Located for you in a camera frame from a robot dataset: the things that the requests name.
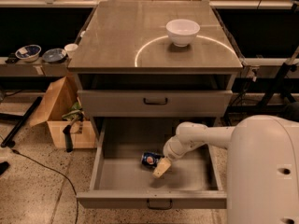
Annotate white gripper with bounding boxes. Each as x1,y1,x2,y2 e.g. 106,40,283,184
152,136,189,178

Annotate black drawer handle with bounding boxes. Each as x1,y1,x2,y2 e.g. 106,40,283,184
143,98,168,105
147,199,173,210

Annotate white bowl on counter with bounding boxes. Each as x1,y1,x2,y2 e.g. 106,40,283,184
166,19,200,47

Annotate black floor cable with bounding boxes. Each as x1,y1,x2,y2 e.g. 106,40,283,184
10,148,79,224

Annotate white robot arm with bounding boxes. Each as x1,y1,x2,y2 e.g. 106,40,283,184
153,115,299,224

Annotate blue grey plate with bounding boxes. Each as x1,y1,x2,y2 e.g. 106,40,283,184
42,49,66,63

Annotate black cables behind cabinet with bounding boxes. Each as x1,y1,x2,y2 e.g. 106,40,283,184
221,77,260,126

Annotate small white cup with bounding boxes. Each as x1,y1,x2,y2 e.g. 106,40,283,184
64,43,78,58

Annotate black middle drawer handle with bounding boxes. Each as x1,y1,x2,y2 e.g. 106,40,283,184
147,199,173,210

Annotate black handled tool in box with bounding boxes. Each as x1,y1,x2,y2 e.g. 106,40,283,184
63,114,82,152

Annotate low grey shelf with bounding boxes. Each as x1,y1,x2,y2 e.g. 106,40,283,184
0,57,68,77

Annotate blue pepsi can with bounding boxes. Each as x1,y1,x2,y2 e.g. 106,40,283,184
141,152,163,168

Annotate open grey middle drawer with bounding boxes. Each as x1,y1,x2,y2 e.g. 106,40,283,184
77,118,227,209

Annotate black pole on floor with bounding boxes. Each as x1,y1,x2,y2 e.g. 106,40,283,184
0,97,42,147

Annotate black top drawer handle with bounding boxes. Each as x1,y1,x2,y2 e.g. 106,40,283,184
143,98,168,105

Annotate grey drawer cabinet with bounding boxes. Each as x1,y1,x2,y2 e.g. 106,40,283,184
68,1,242,132

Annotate closed grey top drawer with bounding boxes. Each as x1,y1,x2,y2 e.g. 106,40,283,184
78,90,232,118

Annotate open cardboard box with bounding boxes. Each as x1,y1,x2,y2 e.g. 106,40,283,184
29,77,95,148

